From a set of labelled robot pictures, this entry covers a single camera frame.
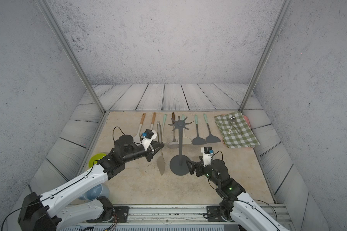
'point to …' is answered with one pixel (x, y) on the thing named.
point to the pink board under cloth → (246, 119)
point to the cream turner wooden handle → (153, 120)
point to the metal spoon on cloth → (232, 118)
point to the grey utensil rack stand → (178, 165)
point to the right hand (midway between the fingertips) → (194, 159)
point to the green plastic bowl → (93, 160)
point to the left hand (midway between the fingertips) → (164, 145)
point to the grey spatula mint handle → (210, 138)
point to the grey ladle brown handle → (173, 144)
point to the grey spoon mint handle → (198, 140)
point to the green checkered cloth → (235, 132)
